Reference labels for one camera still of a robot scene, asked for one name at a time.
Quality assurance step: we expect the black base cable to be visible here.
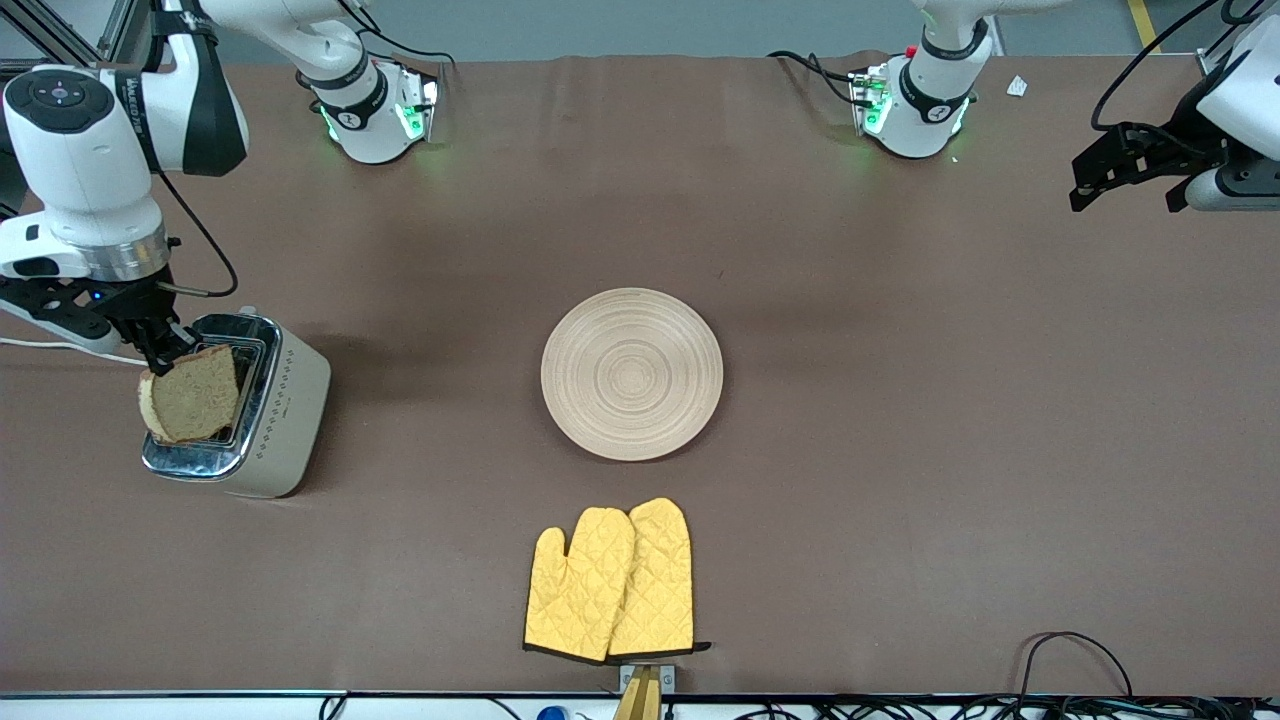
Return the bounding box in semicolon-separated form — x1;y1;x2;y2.
767;50;863;107
320;0;457;69

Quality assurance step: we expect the aluminium frame profile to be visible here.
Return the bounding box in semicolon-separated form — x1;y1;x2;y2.
0;0;151;66

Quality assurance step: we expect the round light wooden plate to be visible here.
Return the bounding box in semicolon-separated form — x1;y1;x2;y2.
541;287;725;463

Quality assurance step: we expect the black right base cable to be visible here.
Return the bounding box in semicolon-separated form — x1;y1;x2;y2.
320;0;457;69

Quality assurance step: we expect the yellow quilted oven mitt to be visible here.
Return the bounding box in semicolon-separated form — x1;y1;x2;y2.
523;507;637;664
608;497;712;659

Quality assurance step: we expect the black looped cable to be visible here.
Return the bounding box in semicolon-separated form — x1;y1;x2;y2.
1018;631;1136;701

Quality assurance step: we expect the wooden bracket with metal plate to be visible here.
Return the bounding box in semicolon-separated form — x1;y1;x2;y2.
612;664;677;720

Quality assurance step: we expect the cream and chrome toaster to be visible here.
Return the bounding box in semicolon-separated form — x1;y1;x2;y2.
141;306;332;500

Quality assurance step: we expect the brown-crusted toast slice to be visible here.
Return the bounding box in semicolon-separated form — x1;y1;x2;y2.
137;344;242;445

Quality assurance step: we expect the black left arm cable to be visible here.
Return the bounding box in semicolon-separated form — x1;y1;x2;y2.
1090;0;1280;133

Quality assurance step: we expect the black left base cable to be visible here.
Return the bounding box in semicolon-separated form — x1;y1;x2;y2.
767;50;863;107

